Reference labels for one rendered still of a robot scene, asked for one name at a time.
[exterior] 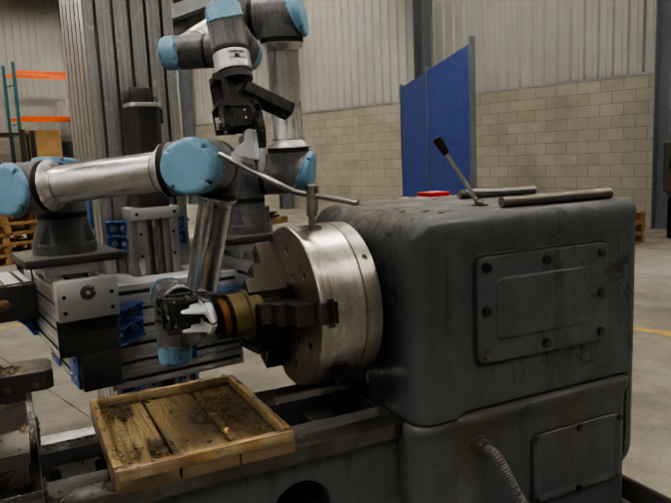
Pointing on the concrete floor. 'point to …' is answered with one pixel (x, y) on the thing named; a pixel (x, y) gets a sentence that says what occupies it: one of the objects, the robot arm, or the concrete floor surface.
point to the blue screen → (439, 125)
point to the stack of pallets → (15, 237)
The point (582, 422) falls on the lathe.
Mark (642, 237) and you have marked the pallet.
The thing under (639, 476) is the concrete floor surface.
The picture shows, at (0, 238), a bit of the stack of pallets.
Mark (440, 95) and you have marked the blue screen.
